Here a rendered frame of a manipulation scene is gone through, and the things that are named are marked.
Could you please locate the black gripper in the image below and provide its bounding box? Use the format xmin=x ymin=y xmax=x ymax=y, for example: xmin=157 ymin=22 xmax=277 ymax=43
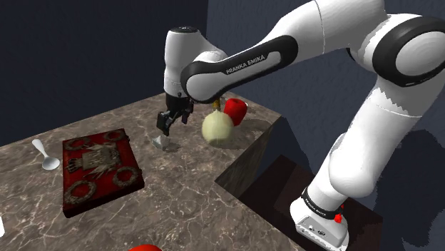
xmin=156 ymin=92 xmax=195 ymax=137

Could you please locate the dark robot stand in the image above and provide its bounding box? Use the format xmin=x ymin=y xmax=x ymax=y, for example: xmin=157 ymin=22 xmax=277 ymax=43
xmin=239 ymin=154 xmax=384 ymax=251

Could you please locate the red ornamented book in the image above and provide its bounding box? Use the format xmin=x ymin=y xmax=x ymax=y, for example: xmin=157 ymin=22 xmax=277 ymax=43
xmin=61 ymin=128 xmax=145 ymax=219

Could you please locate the white spoon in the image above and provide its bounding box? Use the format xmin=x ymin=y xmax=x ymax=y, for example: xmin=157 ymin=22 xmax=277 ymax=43
xmin=31 ymin=138 xmax=61 ymax=171

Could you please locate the pale yellow round vase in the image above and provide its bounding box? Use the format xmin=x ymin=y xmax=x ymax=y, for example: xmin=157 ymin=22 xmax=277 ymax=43
xmin=201 ymin=98 xmax=235 ymax=147

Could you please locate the red round object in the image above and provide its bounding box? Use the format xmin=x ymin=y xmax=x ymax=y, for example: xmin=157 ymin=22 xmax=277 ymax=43
xmin=128 ymin=244 xmax=163 ymax=251

